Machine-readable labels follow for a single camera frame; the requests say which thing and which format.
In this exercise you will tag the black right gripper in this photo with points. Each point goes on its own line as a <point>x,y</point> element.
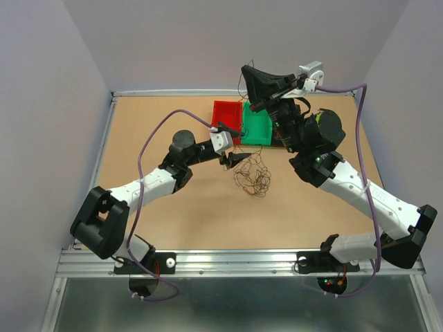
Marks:
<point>263,86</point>

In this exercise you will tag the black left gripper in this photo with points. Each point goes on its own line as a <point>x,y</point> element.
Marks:
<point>234,157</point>

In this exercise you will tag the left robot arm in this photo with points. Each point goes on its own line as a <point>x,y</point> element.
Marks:
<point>101,222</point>

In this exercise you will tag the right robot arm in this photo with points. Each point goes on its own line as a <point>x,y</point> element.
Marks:
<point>400,228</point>

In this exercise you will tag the red plastic bin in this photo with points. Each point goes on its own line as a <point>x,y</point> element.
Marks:
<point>229,113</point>

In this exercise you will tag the green plastic bin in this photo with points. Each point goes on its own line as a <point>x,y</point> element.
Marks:
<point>257,127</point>

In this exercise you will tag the black plastic bin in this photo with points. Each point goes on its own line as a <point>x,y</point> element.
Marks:
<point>276,140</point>

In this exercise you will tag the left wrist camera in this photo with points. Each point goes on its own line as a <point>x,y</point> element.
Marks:
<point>221,140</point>

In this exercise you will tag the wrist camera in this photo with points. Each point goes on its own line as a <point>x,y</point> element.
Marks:
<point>309,76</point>
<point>221,140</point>

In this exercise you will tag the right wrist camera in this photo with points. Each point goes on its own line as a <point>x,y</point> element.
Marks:
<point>309,76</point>

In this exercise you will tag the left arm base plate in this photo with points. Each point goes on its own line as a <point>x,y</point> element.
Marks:
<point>159,262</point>

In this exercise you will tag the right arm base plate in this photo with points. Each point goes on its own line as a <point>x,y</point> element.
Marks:
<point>320,262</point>

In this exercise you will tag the aluminium front rail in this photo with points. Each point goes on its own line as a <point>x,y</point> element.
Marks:
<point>191,264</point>

